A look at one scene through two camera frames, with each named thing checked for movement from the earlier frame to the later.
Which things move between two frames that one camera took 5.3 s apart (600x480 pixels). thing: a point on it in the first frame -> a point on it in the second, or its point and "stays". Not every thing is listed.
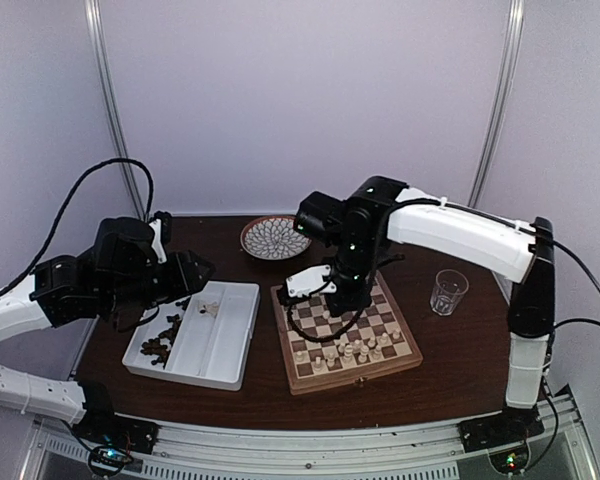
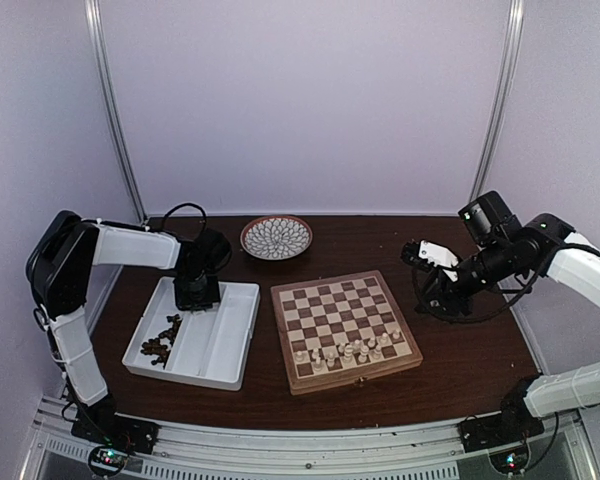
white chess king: [348, 360] stays
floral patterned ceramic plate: [273, 237] stays
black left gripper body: [132, 292] -> [197, 293]
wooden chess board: [321, 351] stays
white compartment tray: [211, 344] stays
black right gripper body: [355, 257] -> [496, 267]
